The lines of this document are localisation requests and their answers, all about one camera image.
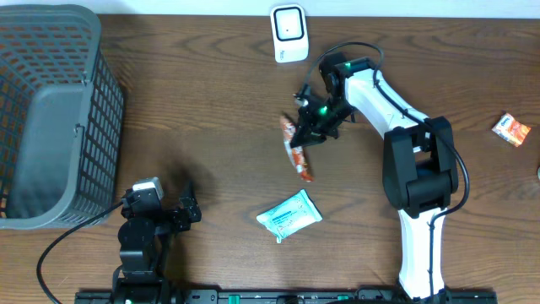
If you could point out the small orange tissue pack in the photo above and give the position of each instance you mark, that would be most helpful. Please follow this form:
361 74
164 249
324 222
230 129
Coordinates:
512 131

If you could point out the white barcode scanner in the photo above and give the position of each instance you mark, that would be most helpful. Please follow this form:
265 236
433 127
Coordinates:
290 35

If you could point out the red orange snack packet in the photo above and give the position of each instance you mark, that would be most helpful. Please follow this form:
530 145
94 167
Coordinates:
296 155

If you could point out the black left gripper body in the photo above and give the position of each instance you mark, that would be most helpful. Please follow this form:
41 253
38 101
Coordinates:
175 220

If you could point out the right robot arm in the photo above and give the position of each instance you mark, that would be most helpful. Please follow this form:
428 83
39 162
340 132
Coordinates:
419 172

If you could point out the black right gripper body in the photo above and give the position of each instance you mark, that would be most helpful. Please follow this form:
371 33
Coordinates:
328 111

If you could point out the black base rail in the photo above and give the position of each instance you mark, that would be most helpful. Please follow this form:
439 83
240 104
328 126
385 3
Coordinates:
365 295

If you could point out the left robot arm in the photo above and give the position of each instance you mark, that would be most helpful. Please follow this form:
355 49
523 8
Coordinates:
145 242

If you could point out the teal wet wipes pack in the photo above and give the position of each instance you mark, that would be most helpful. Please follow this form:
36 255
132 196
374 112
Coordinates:
292 215

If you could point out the grey plastic mesh basket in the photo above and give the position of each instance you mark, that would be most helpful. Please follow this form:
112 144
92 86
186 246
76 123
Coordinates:
61 118

